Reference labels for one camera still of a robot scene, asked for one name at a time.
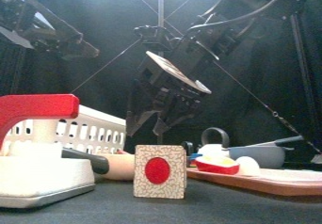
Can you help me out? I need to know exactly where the small dark toy piece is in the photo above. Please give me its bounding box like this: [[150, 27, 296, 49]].
[[181, 140, 195, 157]]

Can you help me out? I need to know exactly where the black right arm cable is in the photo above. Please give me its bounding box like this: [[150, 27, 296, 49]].
[[185, 0, 289, 34]]

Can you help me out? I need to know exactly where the patterned block with red circle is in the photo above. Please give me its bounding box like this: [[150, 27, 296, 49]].
[[132, 144, 188, 200]]

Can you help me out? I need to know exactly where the grey toy pan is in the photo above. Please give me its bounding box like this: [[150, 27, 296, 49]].
[[227, 135, 305, 169]]

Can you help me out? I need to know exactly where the white toy egg half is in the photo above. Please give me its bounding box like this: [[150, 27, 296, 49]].
[[233, 155, 263, 177]]

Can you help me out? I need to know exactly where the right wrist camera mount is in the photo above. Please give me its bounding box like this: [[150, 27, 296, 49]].
[[142, 49, 213, 96]]

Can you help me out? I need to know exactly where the white toy kettle black handle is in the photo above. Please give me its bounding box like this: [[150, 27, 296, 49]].
[[196, 126, 231, 159]]

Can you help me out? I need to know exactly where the pink wooden cutting board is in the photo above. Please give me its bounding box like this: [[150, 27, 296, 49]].
[[184, 166, 322, 198]]

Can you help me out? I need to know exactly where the vertical metal frame pole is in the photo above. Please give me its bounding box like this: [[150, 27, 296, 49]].
[[156, 0, 165, 56]]

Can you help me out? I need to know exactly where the small blue toy cap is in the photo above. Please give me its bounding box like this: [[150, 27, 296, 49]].
[[187, 152, 204, 167]]

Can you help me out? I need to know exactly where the red yellow toy fruit half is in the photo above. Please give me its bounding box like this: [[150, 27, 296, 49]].
[[193, 154, 241, 176]]

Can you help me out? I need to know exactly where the white plastic slotted basket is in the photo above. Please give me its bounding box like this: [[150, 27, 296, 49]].
[[8, 104, 126, 155]]

